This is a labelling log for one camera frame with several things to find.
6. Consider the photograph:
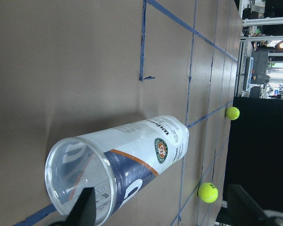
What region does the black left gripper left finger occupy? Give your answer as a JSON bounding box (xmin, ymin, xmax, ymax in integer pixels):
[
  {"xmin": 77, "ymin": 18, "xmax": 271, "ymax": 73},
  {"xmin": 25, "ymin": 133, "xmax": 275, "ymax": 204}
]
[{"xmin": 66, "ymin": 187, "xmax": 96, "ymax": 226}]

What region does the white blue tennis ball can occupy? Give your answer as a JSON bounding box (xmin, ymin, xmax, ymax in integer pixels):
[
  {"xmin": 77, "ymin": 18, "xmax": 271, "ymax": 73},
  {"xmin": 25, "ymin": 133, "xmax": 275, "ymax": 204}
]
[{"xmin": 45, "ymin": 115, "xmax": 189, "ymax": 226}]

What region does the tennis ball near right base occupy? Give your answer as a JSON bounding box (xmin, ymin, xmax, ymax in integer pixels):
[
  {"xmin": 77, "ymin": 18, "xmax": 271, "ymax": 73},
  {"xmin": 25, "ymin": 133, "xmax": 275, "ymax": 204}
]
[{"xmin": 226, "ymin": 107, "xmax": 240, "ymax": 120}]

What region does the tennis ball table centre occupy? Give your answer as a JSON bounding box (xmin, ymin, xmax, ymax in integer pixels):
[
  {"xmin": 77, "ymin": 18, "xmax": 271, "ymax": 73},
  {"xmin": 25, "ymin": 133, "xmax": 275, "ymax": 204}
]
[{"xmin": 198, "ymin": 182, "xmax": 218, "ymax": 203}]

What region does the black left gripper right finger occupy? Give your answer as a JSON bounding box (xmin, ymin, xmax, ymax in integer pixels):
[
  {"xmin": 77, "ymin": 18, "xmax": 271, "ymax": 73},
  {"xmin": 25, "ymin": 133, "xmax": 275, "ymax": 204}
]
[{"xmin": 227, "ymin": 184, "xmax": 274, "ymax": 226}]

